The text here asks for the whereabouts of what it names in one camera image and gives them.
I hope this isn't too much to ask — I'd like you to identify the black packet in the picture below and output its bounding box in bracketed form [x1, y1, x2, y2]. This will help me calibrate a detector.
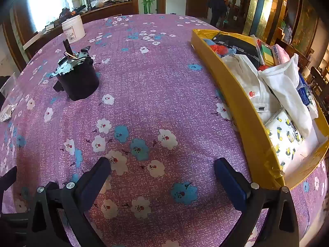
[212, 32, 263, 69]

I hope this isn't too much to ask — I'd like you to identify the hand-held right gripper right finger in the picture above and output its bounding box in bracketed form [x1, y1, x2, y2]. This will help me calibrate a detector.
[214, 157, 300, 247]

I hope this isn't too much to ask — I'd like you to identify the pink tissue pack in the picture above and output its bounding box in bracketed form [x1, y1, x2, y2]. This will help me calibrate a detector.
[272, 44, 291, 66]

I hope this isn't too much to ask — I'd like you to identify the crumpled foil wrapper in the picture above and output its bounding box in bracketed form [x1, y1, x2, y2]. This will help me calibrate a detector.
[0, 103, 17, 122]

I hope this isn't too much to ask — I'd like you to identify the yellow snack packet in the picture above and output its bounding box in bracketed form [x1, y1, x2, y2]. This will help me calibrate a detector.
[258, 44, 275, 66]

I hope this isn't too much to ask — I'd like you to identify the gold framed painting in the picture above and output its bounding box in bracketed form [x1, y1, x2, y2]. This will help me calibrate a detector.
[292, 0, 318, 54]

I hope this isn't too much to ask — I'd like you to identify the purple floral tablecloth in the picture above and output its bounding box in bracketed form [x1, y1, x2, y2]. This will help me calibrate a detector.
[0, 14, 329, 247]

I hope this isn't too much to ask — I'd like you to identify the dark wooden chair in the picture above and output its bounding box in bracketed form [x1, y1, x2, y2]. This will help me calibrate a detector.
[310, 67, 329, 101]

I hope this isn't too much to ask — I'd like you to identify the clear plastic cup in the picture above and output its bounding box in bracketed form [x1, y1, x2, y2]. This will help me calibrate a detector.
[0, 72, 21, 101]

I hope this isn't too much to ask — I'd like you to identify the wooden counter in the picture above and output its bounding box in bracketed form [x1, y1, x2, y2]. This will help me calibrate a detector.
[23, 0, 139, 57]

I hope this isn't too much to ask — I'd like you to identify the yellow cardboard box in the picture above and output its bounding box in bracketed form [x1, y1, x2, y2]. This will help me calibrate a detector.
[191, 29, 329, 189]

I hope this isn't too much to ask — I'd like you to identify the etched glass partition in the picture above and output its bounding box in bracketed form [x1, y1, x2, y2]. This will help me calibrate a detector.
[13, 0, 134, 34]

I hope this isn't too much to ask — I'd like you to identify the red plastic bag in tray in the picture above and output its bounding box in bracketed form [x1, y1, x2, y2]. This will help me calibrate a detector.
[209, 44, 227, 56]

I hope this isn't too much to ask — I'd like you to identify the gold pillar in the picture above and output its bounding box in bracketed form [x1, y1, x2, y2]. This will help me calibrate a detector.
[243, 0, 286, 44]

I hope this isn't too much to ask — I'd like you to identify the blue tissue pack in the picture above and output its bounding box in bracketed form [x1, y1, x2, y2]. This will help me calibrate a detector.
[297, 72, 319, 119]

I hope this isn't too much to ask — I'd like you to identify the black electric motor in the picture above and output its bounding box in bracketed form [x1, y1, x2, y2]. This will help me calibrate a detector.
[50, 39, 100, 101]

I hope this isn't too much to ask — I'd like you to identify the white plastic jar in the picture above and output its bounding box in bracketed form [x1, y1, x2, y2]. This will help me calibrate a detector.
[62, 15, 86, 44]

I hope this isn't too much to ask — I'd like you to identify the lemon print tissue pack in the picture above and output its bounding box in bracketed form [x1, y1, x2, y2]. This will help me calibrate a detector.
[265, 108, 309, 170]

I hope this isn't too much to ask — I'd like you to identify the wooden staircase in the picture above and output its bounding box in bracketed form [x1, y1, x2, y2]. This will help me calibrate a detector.
[224, 0, 252, 29]

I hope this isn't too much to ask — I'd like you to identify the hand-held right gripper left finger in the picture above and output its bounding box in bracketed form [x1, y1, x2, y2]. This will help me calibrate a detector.
[27, 157, 111, 247]

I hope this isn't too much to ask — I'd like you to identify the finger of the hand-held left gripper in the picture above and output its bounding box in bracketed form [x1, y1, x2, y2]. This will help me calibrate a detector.
[0, 166, 17, 198]

